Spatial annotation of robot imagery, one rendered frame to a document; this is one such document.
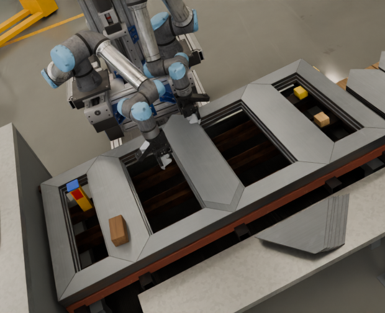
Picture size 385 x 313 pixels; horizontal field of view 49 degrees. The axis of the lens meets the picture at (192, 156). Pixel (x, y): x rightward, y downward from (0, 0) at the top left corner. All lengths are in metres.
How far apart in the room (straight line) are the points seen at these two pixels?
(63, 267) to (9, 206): 0.37
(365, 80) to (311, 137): 0.48
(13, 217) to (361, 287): 1.77
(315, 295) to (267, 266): 0.80
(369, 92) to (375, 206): 0.62
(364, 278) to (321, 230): 0.84
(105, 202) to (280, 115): 0.94
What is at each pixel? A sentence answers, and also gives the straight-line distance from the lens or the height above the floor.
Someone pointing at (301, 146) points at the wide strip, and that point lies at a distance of 1.95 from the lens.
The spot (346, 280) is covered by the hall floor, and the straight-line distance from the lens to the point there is 2.54.
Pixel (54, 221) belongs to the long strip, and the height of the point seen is 0.87.
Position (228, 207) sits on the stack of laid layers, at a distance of 1.78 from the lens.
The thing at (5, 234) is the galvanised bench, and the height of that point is 1.05.
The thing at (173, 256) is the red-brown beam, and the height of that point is 0.79.
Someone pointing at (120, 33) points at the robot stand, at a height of 1.24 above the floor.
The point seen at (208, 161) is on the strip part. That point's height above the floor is 0.87.
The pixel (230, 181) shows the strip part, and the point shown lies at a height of 0.87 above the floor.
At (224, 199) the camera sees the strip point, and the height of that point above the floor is 0.87.
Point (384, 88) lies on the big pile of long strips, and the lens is 2.25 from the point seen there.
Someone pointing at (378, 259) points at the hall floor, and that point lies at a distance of 2.61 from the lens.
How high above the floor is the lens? 2.24
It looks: 42 degrees down
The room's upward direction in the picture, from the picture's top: 21 degrees counter-clockwise
